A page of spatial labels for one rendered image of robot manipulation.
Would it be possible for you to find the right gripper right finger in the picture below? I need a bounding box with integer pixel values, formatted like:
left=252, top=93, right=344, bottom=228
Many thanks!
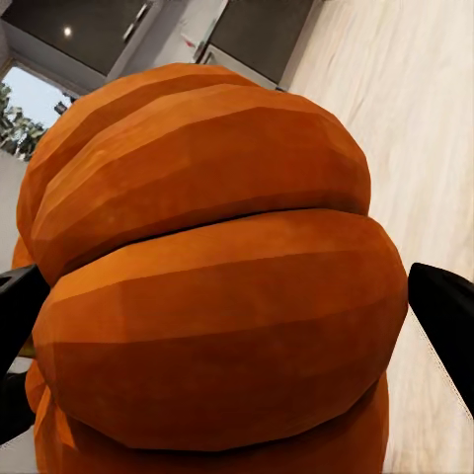
left=408, top=263, right=474, bottom=418

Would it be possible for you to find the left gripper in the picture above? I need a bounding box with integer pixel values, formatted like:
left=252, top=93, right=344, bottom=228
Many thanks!
left=0, top=371, right=36, bottom=445

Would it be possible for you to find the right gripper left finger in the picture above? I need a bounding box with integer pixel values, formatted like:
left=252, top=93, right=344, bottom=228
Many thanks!
left=0, top=264, right=50, bottom=381

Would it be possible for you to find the pumpkin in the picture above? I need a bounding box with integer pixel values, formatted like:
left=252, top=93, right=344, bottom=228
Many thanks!
left=12, top=62, right=410, bottom=474

